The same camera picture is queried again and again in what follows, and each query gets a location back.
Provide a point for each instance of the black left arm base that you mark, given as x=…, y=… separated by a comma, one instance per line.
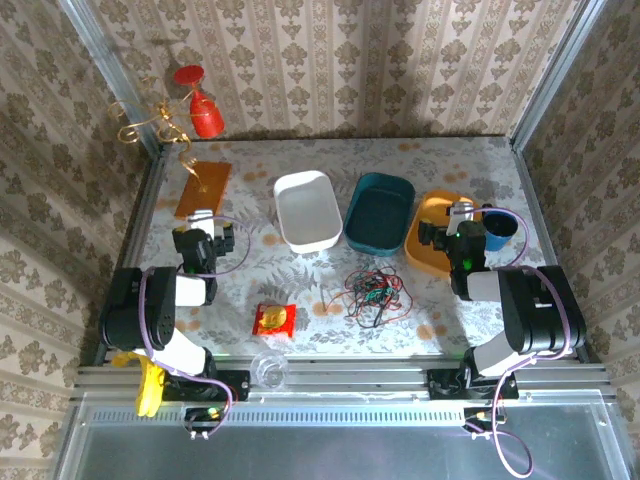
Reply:
x=232, y=385

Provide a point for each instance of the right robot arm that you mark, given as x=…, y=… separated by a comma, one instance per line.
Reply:
x=540, y=310

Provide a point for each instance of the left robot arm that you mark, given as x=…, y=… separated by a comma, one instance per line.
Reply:
x=135, y=315

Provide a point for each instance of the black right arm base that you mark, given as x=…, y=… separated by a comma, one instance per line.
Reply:
x=445, y=385

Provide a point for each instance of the orange plastic tray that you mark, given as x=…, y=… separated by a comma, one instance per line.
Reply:
x=425, y=260

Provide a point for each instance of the blue cup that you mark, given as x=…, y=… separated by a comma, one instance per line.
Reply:
x=497, y=232

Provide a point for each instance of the orange wooden board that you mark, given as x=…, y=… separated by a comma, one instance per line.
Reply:
x=205, y=187

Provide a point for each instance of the teal plastic tray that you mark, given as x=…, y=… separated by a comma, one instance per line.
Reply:
x=378, y=215

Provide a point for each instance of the white plastic tray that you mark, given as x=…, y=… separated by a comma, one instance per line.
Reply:
x=307, y=210

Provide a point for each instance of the red snack packet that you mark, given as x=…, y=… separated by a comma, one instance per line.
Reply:
x=274, y=320

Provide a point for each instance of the red wine glass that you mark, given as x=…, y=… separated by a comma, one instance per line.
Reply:
x=205, y=117

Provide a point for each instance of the clear drinking glass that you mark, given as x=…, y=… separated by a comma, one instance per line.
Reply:
x=270, y=370

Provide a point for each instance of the yellow banana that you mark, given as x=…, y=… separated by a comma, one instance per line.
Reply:
x=149, y=392

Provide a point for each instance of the small circuit board with LED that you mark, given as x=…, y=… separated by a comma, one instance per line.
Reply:
x=482, y=417
x=202, y=415

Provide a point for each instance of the grey metal sheet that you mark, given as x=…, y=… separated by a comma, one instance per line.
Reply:
x=325, y=450

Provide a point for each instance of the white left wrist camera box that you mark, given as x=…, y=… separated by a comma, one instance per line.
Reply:
x=201, y=220

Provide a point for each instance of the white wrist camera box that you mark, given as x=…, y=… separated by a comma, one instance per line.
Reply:
x=201, y=220
x=457, y=211

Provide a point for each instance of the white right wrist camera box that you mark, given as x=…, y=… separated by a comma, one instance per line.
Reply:
x=457, y=211

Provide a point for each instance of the aluminium table edge rail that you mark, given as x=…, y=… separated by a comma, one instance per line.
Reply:
x=350, y=372

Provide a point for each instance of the aluminium frame post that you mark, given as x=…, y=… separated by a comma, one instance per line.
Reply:
x=555, y=75
x=107, y=65

